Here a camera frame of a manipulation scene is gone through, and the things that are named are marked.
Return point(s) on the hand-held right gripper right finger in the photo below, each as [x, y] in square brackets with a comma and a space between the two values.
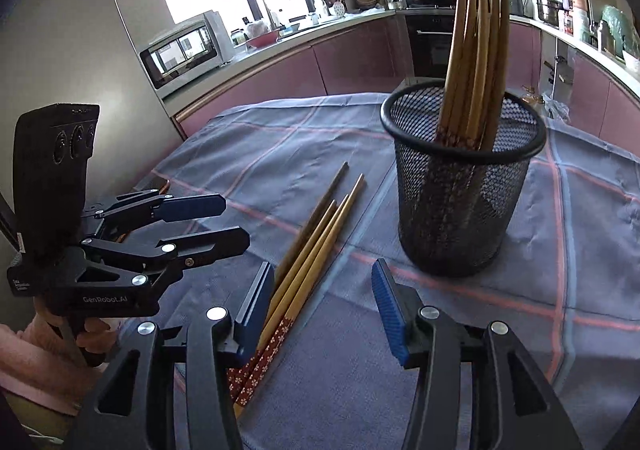
[390, 315]

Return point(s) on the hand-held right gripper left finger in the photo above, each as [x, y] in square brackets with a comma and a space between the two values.
[252, 315]

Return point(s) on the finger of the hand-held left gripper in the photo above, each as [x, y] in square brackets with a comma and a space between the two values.
[190, 206]
[215, 242]

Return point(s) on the black mesh utensil holder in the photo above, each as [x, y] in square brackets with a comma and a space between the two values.
[460, 210]

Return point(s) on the bunch of wooden chopsticks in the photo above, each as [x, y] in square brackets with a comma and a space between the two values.
[470, 54]

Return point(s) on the person's left hand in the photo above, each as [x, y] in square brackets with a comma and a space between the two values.
[97, 332]

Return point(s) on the blue plaid tablecloth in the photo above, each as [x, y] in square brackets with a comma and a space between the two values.
[500, 330]

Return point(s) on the white microwave oven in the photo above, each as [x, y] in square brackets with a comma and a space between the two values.
[182, 54]

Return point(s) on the pink bowl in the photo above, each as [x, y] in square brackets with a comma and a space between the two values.
[262, 37]

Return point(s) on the pink lower cabinets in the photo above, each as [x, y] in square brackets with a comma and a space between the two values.
[590, 89]
[310, 64]

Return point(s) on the white plastic bag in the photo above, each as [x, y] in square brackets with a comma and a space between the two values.
[556, 109]

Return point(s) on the black built-in oven stove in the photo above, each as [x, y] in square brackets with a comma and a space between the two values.
[430, 34]

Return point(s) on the silver countertop appliance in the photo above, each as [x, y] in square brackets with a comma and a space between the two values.
[517, 4]

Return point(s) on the steel stockpot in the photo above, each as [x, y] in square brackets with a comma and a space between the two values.
[548, 9]

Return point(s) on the mint green appliance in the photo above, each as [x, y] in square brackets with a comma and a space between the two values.
[620, 32]

